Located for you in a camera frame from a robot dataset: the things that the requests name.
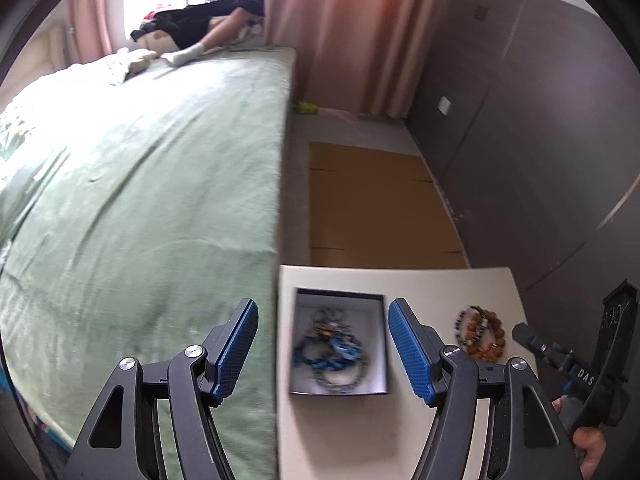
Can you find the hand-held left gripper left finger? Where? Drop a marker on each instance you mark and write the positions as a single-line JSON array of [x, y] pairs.
[[235, 347]]

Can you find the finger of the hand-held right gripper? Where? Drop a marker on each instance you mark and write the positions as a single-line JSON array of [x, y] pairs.
[[540, 346]]

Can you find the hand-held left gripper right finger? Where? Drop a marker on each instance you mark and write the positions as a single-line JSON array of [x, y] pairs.
[[410, 347]]

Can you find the dark blue jewelry box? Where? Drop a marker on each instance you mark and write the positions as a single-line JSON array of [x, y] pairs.
[[340, 342]]

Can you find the person's right hand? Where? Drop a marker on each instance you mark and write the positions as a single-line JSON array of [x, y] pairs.
[[589, 447]]

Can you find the flat brown cardboard sheet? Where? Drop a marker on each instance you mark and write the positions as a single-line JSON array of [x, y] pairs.
[[375, 205]]

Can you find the bed with green sheet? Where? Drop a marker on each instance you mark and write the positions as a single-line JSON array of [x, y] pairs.
[[150, 185]]

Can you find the small green object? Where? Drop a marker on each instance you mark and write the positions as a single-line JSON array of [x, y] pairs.
[[306, 108]]

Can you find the floral blanket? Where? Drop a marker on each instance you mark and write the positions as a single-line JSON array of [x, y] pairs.
[[12, 127]]

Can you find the pink curtain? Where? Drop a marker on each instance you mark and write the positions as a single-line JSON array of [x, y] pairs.
[[92, 15], [350, 30]]

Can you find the white wall socket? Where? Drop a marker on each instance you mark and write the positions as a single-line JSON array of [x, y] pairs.
[[444, 105]]

